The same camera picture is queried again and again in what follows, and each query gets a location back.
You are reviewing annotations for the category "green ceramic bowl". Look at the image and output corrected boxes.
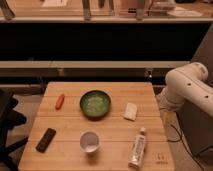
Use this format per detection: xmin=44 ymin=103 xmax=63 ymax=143
xmin=80 ymin=90 xmax=111 ymax=118

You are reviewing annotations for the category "black phone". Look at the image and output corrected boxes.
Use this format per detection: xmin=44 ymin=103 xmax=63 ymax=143
xmin=36 ymin=128 xmax=56 ymax=153

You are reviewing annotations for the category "white paper cup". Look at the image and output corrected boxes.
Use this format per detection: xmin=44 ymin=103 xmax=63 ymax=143
xmin=80 ymin=131 xmax=100 ymax=154

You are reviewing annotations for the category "black office chair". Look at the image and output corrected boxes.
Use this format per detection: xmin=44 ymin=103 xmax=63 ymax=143
xmin=0 ymin=89 xmax=28 ymax=171

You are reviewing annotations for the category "white sponge block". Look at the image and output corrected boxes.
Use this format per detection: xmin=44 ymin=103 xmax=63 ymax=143
xmin=124 ymin=103 xmax=137 ymax=121

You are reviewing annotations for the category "white tube bottle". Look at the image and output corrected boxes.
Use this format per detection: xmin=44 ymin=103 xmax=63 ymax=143
xmin=129 ymin=127 xmax=146 ymax=168

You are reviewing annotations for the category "black floor cable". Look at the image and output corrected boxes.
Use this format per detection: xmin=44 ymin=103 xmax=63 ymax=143
xmin=166 ymin=122 xmax=204 ymax=171

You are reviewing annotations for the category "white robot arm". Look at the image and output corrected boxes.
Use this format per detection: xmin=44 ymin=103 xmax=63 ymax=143
xmin=156 ymin=62 xmax=213 ymax=117

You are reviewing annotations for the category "orange carrot toy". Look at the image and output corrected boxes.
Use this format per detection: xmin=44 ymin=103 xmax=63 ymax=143
xmin=55 ymin=94 xmax=65 ymax=110

